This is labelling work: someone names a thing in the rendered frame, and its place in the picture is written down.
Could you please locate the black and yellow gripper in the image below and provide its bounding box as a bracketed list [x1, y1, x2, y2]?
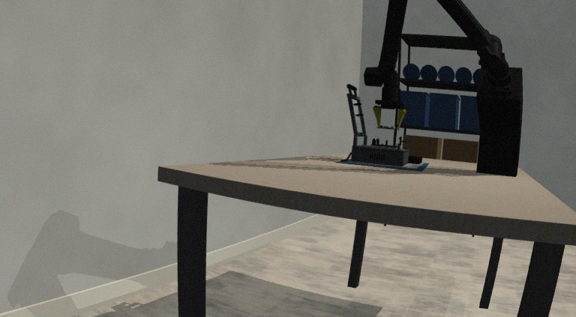
[373, 86, 406, 130]

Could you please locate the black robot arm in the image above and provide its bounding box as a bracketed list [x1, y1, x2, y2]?
[364, 0, 512, 94]

